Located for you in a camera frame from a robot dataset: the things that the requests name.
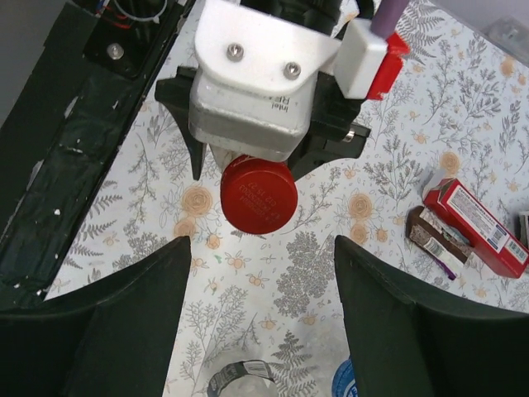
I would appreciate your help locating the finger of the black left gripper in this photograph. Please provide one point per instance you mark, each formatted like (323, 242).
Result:
(196, 149)

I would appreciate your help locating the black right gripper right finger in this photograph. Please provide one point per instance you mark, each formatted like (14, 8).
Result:
(409, 338)

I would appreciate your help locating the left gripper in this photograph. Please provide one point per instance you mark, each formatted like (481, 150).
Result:
(332, 133)

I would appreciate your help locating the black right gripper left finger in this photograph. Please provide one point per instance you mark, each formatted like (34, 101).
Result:
(114, 337)

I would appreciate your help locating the white blue Pocari cap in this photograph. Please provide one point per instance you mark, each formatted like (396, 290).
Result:
(343, 382)

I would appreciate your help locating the red bottle cap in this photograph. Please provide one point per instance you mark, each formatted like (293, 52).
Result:
(257, 196)

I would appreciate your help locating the clear dark-label bottle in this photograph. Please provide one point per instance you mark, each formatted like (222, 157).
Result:
(252, 378)

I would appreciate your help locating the brown snack bar wrapper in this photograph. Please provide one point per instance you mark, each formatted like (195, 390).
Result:
(441, 242)

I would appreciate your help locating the black base bar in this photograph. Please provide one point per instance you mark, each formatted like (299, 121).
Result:
(64, 132)

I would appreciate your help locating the red cardboard box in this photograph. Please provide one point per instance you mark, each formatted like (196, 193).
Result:
(491, 241)

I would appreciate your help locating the floral table mat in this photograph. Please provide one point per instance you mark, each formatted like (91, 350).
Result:
(459, 104)

